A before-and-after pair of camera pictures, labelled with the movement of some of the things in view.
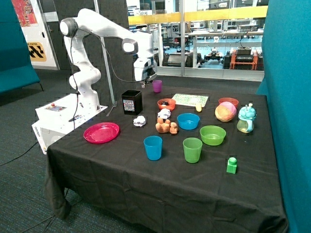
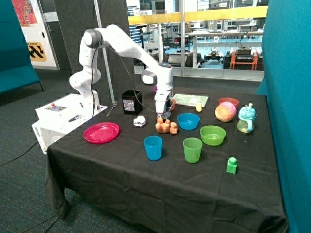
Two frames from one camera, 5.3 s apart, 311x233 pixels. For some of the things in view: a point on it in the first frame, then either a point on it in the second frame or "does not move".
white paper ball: x=164 y=113 does not move
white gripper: x=143 y=70 -> x=160 y=96
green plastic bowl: x=212 y=135 does not move
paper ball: x=140 y=121 does not move
